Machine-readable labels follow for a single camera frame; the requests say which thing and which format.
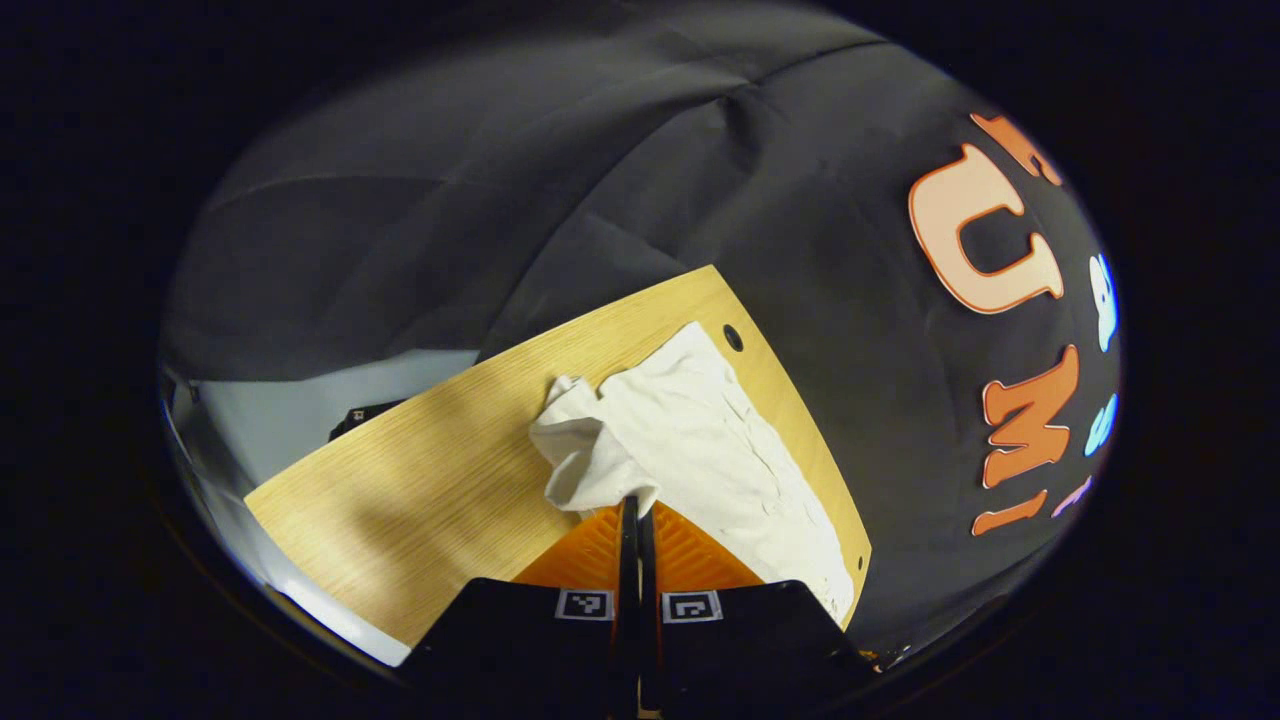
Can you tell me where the dark boxy object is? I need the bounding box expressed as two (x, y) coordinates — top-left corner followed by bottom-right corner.
(328, 398), (409, 443)

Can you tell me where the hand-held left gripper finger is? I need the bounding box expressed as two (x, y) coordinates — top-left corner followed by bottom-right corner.
(640, 500), (879, 717)
(400, 497), (641, 717)

